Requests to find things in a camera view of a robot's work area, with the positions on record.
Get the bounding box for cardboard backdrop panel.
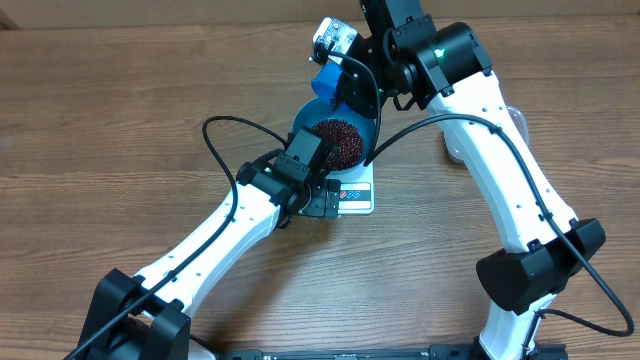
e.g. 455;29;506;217
1;0;639;30

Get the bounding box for teal blue bowl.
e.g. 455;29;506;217
292;98;376;166

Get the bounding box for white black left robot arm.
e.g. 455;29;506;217
68;161;343;360

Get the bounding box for blue plastic measuring scoop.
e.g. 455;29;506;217
311;62;342;105

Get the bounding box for clear plastic bean container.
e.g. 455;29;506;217
443;104;530;166

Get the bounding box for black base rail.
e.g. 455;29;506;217
219;342;569;360

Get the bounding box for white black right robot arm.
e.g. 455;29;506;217
314;16;605;359

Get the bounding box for white kitchen scale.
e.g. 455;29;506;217
328;163;375;216

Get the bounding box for red beans in bowl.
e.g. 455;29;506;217
312;119;364;171

